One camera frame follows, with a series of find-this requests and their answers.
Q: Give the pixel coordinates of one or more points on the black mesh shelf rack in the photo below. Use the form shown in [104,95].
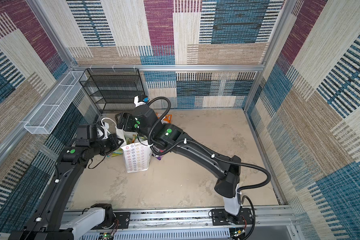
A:
[112,90]

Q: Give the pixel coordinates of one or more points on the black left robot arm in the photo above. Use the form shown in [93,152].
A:
[45,223]

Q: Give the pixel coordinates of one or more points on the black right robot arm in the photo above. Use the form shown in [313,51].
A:
[164,138]

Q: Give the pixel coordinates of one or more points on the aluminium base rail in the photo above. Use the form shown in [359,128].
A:
[258,223]

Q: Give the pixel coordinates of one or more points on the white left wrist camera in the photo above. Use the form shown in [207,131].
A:
[91,133]

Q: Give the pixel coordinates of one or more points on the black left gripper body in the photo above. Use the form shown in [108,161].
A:
[109,144]

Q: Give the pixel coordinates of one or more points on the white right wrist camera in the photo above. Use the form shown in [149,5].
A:
[141,99]

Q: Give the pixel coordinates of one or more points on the green snack bag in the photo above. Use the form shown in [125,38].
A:
[130,139]

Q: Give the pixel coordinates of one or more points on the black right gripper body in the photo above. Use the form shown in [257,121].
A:
[145,131]

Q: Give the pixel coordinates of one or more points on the purple Fox's candy bag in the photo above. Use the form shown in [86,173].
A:
[159,157]

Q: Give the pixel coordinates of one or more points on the white wire basket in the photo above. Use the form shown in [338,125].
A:
[47,116]

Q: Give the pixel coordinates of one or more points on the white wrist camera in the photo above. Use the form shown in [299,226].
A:
[141,99]
[91,133]

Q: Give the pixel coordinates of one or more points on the green yellow Fox's bag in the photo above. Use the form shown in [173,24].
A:
[117,152]

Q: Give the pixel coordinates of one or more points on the orange snack bag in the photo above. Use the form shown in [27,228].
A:
[141,138]
[166,120]

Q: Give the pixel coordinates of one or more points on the white paper bag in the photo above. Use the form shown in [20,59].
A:
[136,156]

